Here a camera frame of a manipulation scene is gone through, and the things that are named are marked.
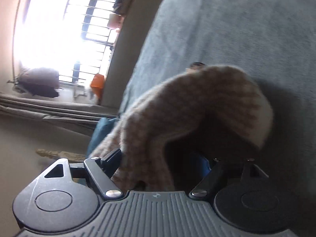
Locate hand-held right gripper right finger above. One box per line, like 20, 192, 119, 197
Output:
189, 153, 269, 199

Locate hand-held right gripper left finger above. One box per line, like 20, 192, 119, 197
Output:
44, 149, 123, 201

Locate beige houndstooth knit cardigan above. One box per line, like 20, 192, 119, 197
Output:
86, 64, 274, 190

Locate dark hanging clothes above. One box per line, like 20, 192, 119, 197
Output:
10, 67, 61, 98

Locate teal duvet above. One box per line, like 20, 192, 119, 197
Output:
86, 117, 119, 157

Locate orange bag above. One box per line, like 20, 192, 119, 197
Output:
90, 73, 105, 97

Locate barred window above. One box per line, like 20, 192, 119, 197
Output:
13, 0, 125, 100

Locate pink pot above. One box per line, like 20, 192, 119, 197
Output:
108, 13, 123, 30

